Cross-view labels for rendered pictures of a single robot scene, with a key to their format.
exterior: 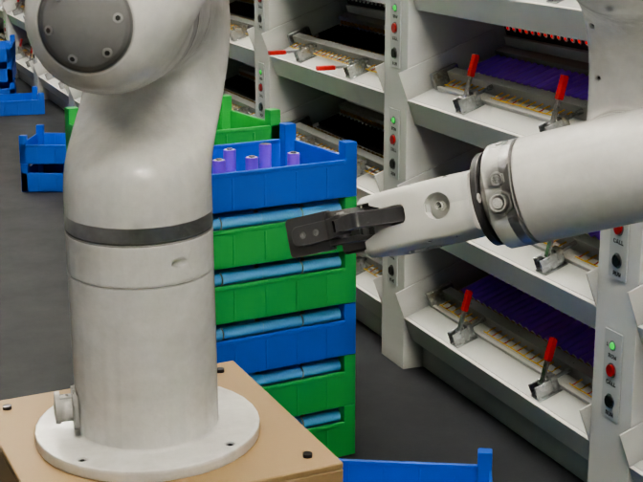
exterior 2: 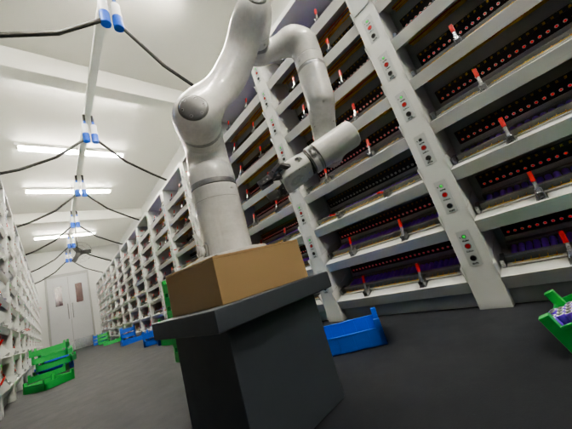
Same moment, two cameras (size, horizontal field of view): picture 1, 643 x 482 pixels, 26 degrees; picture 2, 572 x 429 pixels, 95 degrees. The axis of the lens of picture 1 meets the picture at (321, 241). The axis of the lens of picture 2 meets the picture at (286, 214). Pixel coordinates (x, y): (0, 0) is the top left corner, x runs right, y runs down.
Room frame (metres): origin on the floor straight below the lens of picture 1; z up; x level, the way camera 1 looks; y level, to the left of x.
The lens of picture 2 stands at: (0.43, 0.25, 0.30)
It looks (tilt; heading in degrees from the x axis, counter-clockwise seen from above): 12 degrees up; 337
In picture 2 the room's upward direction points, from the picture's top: 17 degrees counter-clockwise
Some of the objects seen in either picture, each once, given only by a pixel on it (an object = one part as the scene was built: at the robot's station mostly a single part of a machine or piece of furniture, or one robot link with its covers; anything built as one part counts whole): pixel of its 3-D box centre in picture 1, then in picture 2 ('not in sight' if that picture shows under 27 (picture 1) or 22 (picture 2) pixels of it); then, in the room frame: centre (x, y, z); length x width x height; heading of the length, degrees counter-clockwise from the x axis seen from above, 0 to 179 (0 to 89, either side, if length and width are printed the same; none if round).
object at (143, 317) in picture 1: (144, 331); (222, 223); (1.11, 0.15, 0.47); 0.19 x 0.19 x 0.18
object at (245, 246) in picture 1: (233, 221); not in sight; (1.98, 0.13, 0.36); 0.30 x 0.20 x 0.08; 120
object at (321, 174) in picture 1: (232, 166); not in sight; (1.98, 0.13, 0.44); 0.30 x 0.20 x 0.08; 120
